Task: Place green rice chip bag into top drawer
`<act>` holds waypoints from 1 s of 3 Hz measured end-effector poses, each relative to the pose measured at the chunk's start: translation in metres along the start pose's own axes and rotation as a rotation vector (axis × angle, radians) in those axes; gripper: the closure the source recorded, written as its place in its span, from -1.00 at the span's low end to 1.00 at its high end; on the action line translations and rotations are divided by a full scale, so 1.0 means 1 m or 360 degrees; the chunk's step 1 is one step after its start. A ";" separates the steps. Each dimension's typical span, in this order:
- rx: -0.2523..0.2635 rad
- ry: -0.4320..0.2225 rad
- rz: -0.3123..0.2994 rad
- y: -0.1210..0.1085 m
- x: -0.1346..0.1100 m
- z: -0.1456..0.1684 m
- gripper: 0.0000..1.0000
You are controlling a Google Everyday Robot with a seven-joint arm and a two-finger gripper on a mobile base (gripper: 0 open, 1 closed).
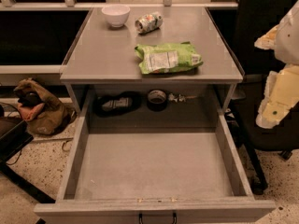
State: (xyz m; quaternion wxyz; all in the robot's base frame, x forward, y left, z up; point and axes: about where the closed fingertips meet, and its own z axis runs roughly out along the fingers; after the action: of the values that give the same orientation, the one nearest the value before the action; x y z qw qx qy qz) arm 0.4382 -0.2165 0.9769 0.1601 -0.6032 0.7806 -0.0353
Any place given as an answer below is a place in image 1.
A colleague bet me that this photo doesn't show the black pouch with label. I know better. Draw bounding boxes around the black pouch with label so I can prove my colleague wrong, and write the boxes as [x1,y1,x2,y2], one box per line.
[93,91,142,118]

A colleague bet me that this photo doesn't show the black drawer handle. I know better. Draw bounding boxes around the black drawer handle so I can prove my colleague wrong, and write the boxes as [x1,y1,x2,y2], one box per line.
[138,213,178,224]

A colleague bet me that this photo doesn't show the black office chair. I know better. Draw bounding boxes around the black office chair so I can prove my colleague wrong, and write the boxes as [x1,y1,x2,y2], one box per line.
[212,0,299,194]

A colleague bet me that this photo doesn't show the crushed soda can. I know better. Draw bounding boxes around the crushed soda can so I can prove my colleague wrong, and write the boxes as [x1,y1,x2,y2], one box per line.
[135,11,163,35]

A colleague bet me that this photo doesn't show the open grey top drawer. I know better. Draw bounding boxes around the open grey top drawer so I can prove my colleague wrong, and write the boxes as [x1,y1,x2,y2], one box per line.
[33,91,277,224]

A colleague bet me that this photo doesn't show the brown canvas bag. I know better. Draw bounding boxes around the brown canvas bag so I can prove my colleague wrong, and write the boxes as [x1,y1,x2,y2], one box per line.
[13,78,71,135]

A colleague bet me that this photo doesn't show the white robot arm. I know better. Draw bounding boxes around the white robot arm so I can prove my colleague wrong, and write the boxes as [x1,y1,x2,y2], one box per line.
[254,1,299,129]

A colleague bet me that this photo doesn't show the green rice chip bag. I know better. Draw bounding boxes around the green rice chip bag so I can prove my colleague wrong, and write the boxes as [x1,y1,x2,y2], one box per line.
[135,42,204,75]

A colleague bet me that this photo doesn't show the grey cabinet with top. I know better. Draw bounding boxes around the grey cabinet with top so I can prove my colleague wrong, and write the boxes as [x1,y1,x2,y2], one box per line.
[61,7,242,133]

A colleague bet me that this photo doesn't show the white ceramic bowl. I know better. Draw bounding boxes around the white ceramic bowl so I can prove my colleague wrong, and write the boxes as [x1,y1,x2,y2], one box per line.
[102,5,131,28]

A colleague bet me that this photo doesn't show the crumpled foil wrapper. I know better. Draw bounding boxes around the crumpled foil wrapper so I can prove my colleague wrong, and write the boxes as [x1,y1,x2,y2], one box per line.
[168,93,186,103]

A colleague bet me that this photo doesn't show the black chair base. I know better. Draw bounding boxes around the black chair base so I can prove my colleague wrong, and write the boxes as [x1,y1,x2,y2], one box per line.
[0,108,55,203]

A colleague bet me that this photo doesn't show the black tape roll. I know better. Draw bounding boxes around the black tape roll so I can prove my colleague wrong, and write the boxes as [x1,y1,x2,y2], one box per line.
[147,90,167,111]

